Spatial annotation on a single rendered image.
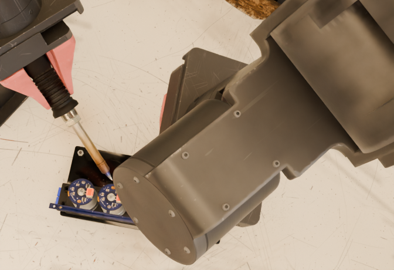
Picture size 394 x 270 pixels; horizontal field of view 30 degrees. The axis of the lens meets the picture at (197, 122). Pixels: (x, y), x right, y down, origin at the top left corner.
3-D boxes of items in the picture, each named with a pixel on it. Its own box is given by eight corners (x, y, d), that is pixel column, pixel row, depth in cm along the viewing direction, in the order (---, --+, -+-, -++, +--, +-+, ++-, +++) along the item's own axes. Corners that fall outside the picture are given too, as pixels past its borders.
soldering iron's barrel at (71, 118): (112, 166, 66) (73, 106, 65) (114, 168, 65) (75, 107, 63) (98, 175, 66) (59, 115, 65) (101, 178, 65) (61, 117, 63)
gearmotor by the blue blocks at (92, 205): (77, 187, 73) (71, 176, 68) (101, 191, 73) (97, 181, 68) (72, 211, 72) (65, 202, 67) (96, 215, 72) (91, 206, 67)
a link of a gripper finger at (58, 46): (107, 97, 63) (64, 16, 56) (36, 144, 61) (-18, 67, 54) (74, 57, 67) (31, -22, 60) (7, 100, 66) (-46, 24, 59)
